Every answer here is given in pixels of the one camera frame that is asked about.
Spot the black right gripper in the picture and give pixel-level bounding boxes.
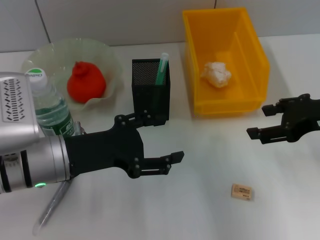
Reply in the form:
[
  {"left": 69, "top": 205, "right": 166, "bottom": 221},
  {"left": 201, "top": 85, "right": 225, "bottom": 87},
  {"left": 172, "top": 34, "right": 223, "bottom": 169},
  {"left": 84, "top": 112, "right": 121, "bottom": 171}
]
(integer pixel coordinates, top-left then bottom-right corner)
[{"left": 246, "top": 93, "right": 320, "bottom": 146}]

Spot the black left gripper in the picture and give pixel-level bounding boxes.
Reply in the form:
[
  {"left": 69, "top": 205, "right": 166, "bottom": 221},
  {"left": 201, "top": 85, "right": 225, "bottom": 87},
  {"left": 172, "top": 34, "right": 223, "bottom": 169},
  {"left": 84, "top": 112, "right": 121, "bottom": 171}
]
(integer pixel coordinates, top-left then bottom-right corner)
[{"left": 64, "top": 109, "right": 186, "bottom": 180}]

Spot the mint green pen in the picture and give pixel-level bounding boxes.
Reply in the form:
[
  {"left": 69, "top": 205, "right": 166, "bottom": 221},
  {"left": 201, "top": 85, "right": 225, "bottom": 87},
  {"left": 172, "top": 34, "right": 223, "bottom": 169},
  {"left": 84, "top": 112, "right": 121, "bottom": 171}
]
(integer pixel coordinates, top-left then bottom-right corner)
[{"left": 152, "top": 51, "right": 170, "bottom": 120}]

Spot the white paper ball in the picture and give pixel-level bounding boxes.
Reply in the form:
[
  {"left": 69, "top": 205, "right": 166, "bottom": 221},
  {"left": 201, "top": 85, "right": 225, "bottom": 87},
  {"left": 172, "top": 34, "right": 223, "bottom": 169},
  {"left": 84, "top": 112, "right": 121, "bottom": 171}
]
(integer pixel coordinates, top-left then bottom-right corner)
[{"left": 201, "top": 60, "right": 232, "bottom": 88}]

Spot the beige eraser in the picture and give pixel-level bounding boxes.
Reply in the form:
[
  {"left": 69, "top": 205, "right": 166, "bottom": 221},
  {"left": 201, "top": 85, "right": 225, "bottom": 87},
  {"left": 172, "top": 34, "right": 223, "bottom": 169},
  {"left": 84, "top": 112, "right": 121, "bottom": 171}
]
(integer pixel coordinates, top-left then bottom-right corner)
[{"left": 231, "top": 183, "right": 253, "bottom": 201}]

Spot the red-orange toy orange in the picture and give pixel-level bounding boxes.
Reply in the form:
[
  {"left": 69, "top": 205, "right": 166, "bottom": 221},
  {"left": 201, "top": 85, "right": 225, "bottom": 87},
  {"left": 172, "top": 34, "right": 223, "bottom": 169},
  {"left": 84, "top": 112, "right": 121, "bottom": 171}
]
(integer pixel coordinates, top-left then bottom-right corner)
[{"left": 66, "top": 60, "right": 107, "bottom": 104}]

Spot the clear water bottle green label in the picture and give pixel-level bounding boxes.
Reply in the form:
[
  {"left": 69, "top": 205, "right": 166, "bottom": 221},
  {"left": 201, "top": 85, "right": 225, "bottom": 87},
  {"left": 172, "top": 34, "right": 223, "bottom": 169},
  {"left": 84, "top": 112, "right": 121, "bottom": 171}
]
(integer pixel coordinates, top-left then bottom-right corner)
[{"left": 24, "top": 66, "right": 76, "bottom": 138}]

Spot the black mesh pen holder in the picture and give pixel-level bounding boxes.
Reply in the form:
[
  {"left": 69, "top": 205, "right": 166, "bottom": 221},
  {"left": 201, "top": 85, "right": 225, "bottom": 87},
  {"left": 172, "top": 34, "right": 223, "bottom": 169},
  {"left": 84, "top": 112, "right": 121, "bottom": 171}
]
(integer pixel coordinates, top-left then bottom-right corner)
[{"left": 131, "top": 57, "right": 171, "bottom": 127}]

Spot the silver glitter pen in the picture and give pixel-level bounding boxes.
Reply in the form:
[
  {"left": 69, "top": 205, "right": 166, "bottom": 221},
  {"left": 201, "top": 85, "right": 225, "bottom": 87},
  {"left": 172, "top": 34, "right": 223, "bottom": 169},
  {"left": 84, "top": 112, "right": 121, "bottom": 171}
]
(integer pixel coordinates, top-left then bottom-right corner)
[{"left": 32, "top": 180, "right": 73, "bottom": 237}]

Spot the translucent wavy fruit plate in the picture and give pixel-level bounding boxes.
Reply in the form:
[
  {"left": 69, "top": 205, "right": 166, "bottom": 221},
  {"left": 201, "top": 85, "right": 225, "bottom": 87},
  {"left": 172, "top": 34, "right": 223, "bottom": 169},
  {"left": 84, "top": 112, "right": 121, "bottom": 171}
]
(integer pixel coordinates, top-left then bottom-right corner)
[{"left": 21, "top": 37, "right": 124, "bottom": 112}]

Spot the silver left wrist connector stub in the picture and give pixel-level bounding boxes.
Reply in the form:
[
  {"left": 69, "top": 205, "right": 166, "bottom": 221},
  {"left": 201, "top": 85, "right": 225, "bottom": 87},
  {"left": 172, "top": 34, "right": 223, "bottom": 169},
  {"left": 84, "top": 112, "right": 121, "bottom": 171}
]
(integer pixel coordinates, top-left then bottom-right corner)
[{"left": 73, "top": 120, "right": 85, "bottom": 136}]

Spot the yellow plastic bin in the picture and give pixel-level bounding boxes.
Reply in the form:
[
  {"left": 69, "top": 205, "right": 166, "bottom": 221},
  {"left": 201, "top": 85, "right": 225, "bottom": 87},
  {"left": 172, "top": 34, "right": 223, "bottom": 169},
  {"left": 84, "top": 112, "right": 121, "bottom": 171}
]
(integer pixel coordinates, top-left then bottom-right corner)
[{"left": 182, "top": 6, "right": 271, "bottom": 117}]

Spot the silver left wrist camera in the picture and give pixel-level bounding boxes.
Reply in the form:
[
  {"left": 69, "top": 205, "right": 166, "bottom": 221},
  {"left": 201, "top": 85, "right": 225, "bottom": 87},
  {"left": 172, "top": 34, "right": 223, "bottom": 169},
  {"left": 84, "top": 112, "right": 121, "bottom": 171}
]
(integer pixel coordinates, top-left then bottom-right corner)
[{"left": 0, "top": 71, "right": 42, "bottom": 156}]

